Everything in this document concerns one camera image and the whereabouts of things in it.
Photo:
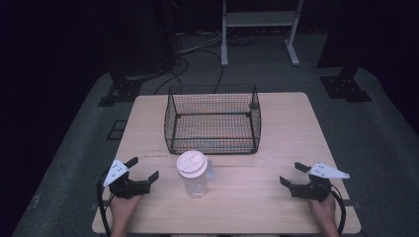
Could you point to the clear pitcher with white lid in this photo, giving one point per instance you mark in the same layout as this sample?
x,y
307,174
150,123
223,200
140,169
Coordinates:
x,y
192,171

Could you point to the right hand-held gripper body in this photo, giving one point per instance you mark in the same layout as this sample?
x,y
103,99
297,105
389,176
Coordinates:
x,y
314,191

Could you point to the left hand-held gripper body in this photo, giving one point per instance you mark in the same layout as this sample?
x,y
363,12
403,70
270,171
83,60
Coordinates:
x,y
126,188

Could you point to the black stand base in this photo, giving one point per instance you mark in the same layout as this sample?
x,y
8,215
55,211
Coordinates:
x,y
123,90
346,87

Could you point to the person's right hand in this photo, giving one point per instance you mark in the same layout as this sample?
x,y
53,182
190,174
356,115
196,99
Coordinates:
x,y
323,210

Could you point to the white metal stand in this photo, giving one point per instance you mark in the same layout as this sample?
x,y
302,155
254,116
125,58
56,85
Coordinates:
x,y
260,18

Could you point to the person's left hand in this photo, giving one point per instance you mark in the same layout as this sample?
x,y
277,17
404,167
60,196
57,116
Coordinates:
x,y
122,207

